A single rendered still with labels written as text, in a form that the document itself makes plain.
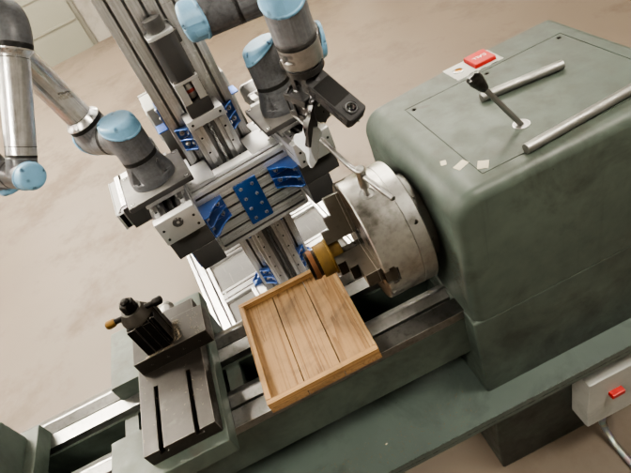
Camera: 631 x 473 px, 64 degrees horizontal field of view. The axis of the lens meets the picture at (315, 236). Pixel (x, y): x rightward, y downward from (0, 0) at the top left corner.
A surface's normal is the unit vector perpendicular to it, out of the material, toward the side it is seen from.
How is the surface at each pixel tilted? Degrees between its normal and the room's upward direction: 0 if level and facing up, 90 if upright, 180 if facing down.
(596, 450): 0
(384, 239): 55
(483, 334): 90
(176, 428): 0
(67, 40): 90
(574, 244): 90
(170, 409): 0
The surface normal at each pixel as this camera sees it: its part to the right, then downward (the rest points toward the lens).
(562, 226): 0.32, 0.56
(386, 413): -0.33, -0.70
